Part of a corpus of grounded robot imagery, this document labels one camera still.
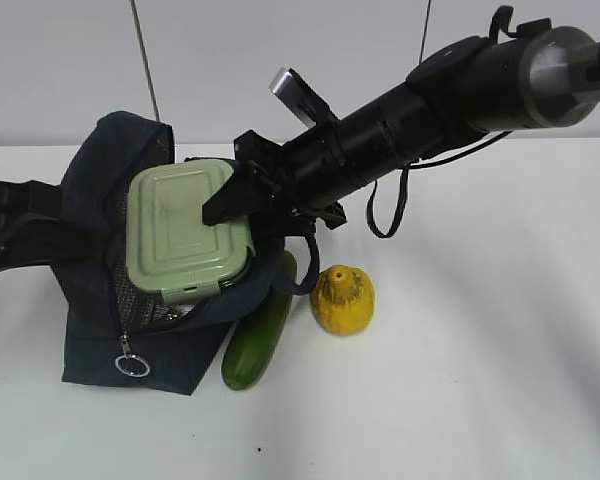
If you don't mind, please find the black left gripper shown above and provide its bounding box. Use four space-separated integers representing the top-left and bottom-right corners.
0 180 97 272

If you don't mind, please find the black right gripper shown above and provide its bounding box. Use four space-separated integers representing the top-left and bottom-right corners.
202 130 347 238

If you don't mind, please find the green lidded glass container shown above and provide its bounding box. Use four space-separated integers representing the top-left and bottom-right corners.
126 158 255 305

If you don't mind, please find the dark blue fabric lunch bag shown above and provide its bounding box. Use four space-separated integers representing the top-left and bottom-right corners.
49 110 321 399

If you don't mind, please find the yellow toy pumpkin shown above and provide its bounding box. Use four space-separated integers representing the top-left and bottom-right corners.
310 264 376 337

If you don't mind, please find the green cucumber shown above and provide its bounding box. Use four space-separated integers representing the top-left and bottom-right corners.
221 250 299 392

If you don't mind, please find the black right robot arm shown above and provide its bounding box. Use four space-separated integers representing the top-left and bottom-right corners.
202 19 600 229

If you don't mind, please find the silver zipper pull ring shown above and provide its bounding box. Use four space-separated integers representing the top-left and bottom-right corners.
113 333 149 377

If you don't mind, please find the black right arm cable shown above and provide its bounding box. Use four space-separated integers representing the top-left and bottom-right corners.
367 4 519 239

